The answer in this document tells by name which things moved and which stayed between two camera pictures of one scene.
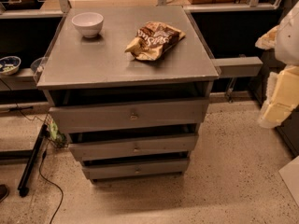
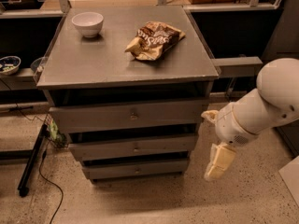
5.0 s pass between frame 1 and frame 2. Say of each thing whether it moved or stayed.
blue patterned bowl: stayed
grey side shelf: stayed
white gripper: moved
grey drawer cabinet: stayed
